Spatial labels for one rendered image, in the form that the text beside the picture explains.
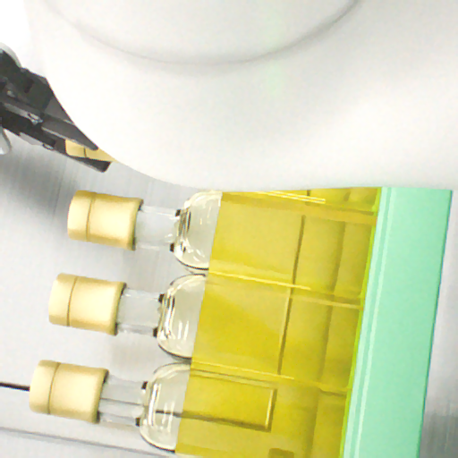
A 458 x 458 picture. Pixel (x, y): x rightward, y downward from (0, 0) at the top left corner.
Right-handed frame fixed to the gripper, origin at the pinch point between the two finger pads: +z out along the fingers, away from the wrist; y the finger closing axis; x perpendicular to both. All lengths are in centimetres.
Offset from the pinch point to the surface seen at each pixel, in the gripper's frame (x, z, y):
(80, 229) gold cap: -6.5, 3.2, 1.0
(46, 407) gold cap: -17.6, 6.4, 0.5
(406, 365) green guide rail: -8.6, 25.2, 13.1
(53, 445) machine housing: -19.0, 4.6, -15.6
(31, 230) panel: -5.2, -3.9, -12.9
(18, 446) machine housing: -20.1, 2.2, -15.6
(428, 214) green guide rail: -0.6, 23.2, 13.3
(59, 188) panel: -1.3, -3.5, -12.8
